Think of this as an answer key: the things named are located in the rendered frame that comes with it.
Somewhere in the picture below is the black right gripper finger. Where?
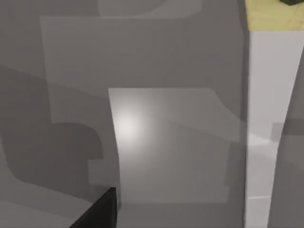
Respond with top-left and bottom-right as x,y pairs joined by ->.
68,187 -> 117,228

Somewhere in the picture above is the dark green object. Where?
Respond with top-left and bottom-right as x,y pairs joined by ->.
279,0 -> 304,7

